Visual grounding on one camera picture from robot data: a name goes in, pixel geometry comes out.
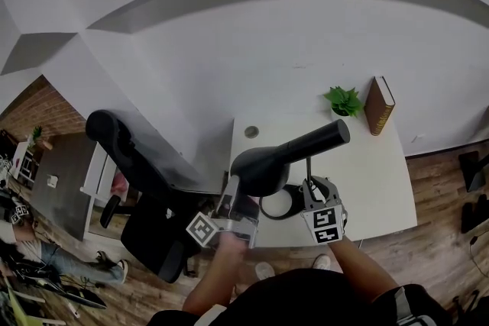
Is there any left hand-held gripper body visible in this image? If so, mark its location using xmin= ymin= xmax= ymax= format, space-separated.
xmin=186 ymin=211 xmax=261 ymax=250

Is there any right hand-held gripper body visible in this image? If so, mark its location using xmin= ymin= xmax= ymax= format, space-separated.
xmin=301 ymin=200 xmax=349 ymax=246

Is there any black desk lamp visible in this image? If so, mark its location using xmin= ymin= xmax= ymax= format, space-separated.
xmin=232 ymin=118 xmax=351 ymax=221

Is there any person's right forearm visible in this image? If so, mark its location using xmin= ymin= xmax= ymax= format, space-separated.
xmin=329 ymin=236 xmax=400 ymax=305

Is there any person's left forearm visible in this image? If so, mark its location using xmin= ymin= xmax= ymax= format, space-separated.
xmin=182 ymin=257 xmax=245 ymax=314

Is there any person's left hand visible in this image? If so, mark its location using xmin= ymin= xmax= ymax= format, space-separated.
xmin=213 ymin=232 xmax=249 ymax=260

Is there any person's right white shoe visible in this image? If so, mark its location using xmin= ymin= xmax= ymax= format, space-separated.
xmin=312 ymin=253 xmax=332 ymax=272

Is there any person's white shoe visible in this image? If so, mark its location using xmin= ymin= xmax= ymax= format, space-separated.
xmin=254 ymin=261 xmax=277 ymax=281
xmin=312 ymin=253 xmax=332 ymax=272

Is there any person's left white shoe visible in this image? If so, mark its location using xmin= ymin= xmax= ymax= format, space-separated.
xmin=254 ymin=261 xmax=277 ymax=281

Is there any black office chair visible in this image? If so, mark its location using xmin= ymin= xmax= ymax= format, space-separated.
xmin=85 ymin=109 xmax=230 ymax=284

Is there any person's black clothing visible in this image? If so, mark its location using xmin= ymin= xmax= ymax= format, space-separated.
xmin=147 ymin=267 xmax=454 ymax=326

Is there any pink bag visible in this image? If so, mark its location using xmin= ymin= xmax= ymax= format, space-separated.
xmin=112 ymin=169 xmax=129 ymax=198

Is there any green potted plant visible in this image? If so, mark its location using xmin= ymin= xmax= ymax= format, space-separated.
xmin=323 ymin=86 xmax=364 ymax=118

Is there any brown hardcover book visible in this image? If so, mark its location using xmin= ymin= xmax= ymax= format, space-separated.
xmin=363 ymin=75 xmax=397 ymax=137

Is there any black metal stand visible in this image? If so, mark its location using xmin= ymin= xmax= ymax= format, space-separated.
xmin=458 ymin=150 xmax=489 ymax=194

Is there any black bag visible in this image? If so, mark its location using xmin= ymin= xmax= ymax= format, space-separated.
xmin=461 ymin=193 xmax=489 ymax=234

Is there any white shelf unit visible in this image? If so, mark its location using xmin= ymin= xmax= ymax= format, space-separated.
xmin=11 ymin=140 xmax=35 ymax=186

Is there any yellow-green chair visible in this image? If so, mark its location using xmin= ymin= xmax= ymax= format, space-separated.
xmin=5 ymin=286 xmax=47 ymax=326

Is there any white cabinet frame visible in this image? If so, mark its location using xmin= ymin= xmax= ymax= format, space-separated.
xmin=79 ymin=143 xmax=119 ymax=237

